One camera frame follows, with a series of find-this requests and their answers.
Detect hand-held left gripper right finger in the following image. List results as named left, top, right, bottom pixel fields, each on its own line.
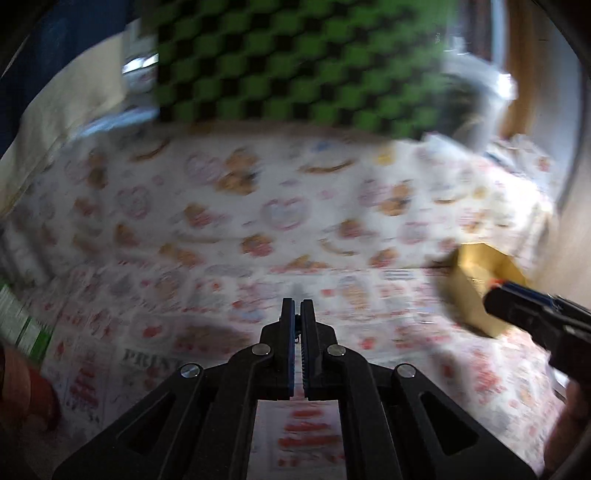
left=300, top=299, right=539, bottom=480

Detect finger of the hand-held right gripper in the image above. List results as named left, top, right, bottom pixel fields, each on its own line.
left=482, top=281, right=561, bottom=341

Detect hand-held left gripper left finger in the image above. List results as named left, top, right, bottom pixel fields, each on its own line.
left=53, top=298, right=297, bottom=480

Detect gold hexagonal box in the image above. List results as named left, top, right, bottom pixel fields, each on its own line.
left=436, top=244, right=528, bottom=339

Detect person's right forearm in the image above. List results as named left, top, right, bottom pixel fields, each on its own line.
left=542, top=379, right=591, bottom=478

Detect festive printed cloth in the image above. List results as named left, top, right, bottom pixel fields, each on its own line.
left=14, top=263, right=571, bottom=480

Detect bear printed cloth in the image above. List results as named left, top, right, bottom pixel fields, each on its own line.
left=0, top=122, right=561, bottom=282

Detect clear plastic bucket with lid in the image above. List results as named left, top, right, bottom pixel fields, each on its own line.
left=436, top=60, right=517, bottom=151

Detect reddish cloth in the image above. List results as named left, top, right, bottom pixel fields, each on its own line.
left=0, top=346, right=64, bottom=433

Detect green packet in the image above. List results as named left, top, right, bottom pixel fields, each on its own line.
left=0, top=281, right=54, bottom=361

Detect green black checkered box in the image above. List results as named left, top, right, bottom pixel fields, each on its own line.
left=141, top=0, right=446, bottom=139

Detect wooden window frame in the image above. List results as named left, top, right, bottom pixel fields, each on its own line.
left=501, top=0, right=548, bottom=139

